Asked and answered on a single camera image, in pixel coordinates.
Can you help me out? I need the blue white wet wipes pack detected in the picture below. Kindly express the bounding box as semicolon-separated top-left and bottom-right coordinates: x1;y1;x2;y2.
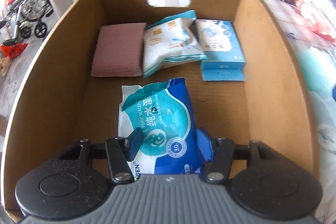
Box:
118;78;204;179

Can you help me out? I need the brown cardboard box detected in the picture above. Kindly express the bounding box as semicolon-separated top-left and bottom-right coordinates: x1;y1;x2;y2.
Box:
1;0;319;219

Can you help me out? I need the light blue tissue box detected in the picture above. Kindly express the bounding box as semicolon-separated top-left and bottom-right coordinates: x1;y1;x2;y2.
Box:
195;19;246;81

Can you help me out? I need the pink folded cloth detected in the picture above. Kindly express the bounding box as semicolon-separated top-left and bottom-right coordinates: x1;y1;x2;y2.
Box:
91;23;146;77

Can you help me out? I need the white cotton swab pack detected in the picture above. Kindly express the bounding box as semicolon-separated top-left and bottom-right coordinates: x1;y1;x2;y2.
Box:
142;10;207;77

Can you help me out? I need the wheelchair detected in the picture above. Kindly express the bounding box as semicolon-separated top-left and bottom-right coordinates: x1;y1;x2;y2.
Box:
1;0;54;46

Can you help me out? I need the pink wet wipes pack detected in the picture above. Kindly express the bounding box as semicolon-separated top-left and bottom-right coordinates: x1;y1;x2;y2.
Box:
295;0;335;44

